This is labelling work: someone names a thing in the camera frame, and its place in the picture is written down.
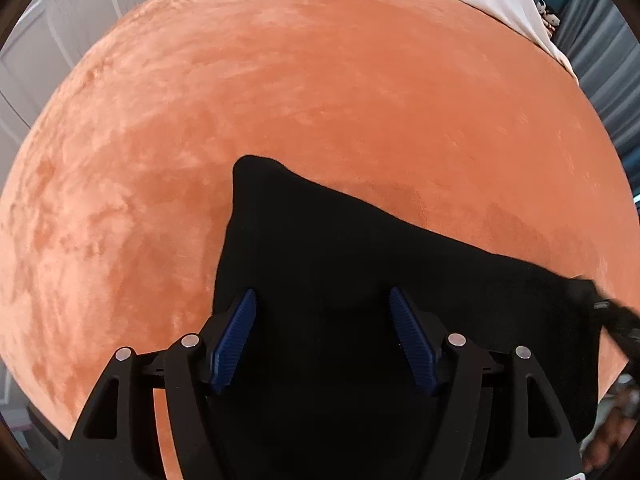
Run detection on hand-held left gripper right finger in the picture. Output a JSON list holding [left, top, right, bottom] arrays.
[[389, 286, 586, 480]]

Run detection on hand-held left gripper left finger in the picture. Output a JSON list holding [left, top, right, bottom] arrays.
[[59, 287, 258, 480]]

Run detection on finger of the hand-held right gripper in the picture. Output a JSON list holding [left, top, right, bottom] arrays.
[[570, 274, 640, 358]]

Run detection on black pants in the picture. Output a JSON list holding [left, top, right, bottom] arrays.
[[207, 155, 608, 480]]

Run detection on person's right hand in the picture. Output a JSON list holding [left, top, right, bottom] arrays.
[[582, 375, 638, 473]]

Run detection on orange plush blanket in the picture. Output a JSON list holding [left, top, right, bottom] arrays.
[[0, 0, 633, 480]]

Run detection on blue-grey curtain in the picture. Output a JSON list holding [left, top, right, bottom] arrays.
[[550, 0, 640, 196]]

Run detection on white wardrobe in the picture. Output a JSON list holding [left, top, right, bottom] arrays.
[[0, 0, 198, 146]]

